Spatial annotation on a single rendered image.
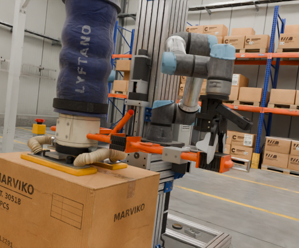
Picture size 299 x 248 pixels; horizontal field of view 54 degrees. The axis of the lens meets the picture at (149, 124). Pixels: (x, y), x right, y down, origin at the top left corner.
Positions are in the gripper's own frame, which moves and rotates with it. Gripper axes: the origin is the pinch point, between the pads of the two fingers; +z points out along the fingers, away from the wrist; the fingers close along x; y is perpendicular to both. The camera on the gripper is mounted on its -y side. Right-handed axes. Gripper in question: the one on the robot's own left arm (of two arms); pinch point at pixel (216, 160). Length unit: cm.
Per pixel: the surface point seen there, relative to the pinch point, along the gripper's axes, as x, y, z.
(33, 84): -621, 971, -62
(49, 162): 15, 59, 11
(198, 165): 3.8, 3.9, 2.1
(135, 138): 0.0, 31.3, -2.2
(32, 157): 14, 70, 11
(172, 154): 3.5, 13.6, 0.3
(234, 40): -717, 237, -231
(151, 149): 3.4, 21.9, 0.1
